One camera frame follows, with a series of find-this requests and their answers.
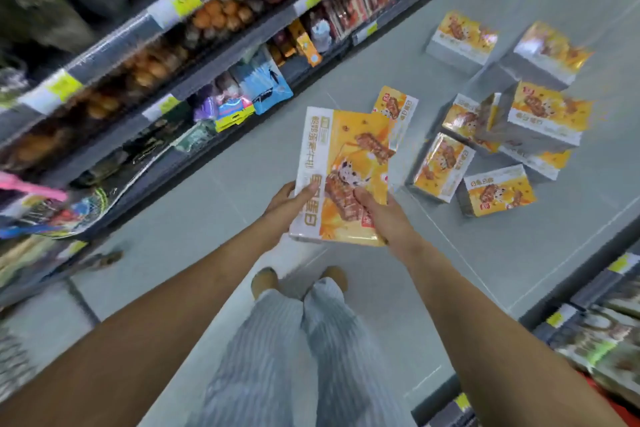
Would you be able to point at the person's right hand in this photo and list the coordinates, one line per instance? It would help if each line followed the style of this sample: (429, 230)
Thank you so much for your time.
(392, 229)

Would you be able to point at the person's left hand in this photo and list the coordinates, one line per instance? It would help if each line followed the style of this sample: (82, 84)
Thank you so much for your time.
(280, 214)

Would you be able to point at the person's right thumb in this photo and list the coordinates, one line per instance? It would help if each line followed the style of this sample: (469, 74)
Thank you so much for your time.
(365, 201)

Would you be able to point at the person's left thumb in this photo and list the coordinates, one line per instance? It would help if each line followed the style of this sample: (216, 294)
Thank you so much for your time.
(303, 199)

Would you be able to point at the orange yellow snack carton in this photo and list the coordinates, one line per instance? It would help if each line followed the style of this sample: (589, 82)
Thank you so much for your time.
(345, 161)

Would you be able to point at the person's right forearm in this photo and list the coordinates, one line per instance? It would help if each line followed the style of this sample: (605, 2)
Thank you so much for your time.
(490, 341)

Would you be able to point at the person's left forearm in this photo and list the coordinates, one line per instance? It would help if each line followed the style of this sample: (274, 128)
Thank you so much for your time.
(150, 326)

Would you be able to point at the tan right shoe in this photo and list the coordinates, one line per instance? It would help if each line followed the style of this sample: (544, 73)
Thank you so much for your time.
(335, 276)

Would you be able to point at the tan shoe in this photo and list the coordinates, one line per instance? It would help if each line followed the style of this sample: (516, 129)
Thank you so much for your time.
(264, 280)
(335, 276)

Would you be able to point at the tan left shoe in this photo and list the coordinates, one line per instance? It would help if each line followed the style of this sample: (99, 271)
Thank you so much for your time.
(264, 280)

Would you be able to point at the purple and yellow snack packet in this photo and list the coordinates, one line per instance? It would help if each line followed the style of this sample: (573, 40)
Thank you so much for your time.
(227, 104)

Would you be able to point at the blue snack packet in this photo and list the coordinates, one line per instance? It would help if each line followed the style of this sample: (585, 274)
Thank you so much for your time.
(262, 81)

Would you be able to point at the small orange snack packet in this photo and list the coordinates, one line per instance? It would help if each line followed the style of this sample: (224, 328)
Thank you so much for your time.
(306, 46)

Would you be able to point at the long grey store shelf unit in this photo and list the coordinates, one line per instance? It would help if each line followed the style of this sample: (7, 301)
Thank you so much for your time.
(215, 69)

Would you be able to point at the striped grey trousers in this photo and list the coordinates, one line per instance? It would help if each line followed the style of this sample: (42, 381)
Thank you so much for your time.
(330, 366)

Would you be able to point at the group of orange snack boxes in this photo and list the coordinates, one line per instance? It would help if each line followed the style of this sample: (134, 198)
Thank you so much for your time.
(545, 114)

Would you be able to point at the bag of round orange buns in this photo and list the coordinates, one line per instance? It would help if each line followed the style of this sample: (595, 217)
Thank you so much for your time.
(220, 14)

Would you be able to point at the bags of brown bread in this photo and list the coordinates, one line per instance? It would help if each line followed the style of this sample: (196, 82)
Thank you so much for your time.
(145, 71)

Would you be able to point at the grey store shelf with green packets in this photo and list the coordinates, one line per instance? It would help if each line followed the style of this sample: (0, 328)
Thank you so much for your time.
(565, 291)

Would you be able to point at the yellow shelf price label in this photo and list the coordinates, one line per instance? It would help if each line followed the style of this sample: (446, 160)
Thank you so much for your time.
(462, 401)
(559, 316)
(622, 263)

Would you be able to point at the row of shelf price labels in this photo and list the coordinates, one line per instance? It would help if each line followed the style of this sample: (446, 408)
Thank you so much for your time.
(175, 4)

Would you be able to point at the colourful printed packets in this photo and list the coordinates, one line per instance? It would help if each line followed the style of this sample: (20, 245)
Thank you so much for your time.
(55, 216)

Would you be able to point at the pink plastic item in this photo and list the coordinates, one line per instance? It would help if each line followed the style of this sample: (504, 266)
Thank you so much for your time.
(30, 187)

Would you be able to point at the green and dark snack packets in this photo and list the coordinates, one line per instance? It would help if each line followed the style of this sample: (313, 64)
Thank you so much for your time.
(605, 341)

